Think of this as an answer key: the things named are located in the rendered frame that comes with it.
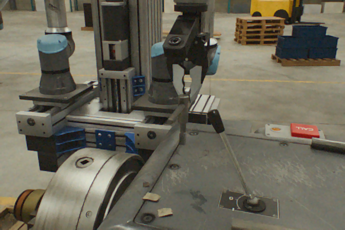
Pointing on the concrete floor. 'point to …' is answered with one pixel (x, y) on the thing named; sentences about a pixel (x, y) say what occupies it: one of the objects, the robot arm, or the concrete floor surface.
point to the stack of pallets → (258, 30)
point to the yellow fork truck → (266, 7)
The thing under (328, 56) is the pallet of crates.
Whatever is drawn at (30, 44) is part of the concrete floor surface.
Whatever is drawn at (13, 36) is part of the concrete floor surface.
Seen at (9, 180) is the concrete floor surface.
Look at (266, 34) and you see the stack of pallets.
